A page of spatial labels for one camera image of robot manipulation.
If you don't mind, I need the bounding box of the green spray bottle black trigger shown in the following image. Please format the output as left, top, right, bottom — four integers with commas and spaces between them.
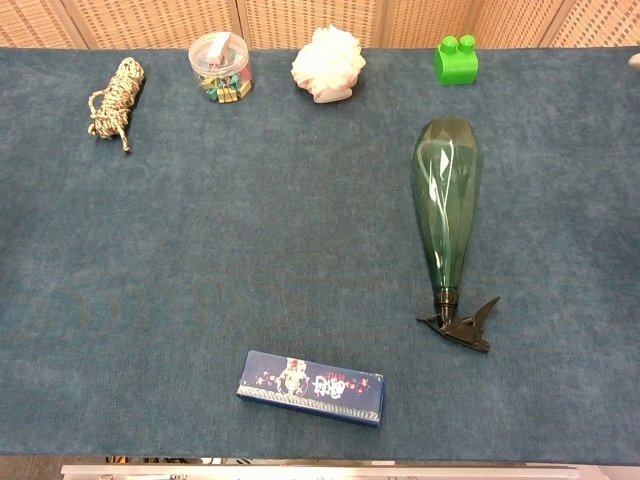
411, 115, 502, 355

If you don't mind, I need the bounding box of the green toy building block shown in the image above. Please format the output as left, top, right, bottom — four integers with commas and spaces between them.
432, 34, 480, 87

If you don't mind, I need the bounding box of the white mesh bath loofah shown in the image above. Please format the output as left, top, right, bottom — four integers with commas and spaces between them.
290, 26, 367, 105

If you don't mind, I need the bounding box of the clear jar of binder clips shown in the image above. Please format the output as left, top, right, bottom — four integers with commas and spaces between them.
187, 31, 255, 105

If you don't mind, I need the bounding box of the blue felt table cloth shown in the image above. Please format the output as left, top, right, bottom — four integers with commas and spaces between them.
0, 46, 640, 460

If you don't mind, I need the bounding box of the blue printed cardboard box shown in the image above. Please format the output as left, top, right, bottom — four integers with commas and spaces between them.
236, 349, 386, 429

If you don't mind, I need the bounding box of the woven rattan folding screen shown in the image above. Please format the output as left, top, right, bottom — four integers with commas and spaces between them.
0, 0, 640, 50

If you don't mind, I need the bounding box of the aluminium frame rail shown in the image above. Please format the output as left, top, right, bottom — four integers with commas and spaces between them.
59, 462, 617, 480

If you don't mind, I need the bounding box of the beige braided rope bundle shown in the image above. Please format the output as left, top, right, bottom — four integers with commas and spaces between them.
87, 56, 146, 154

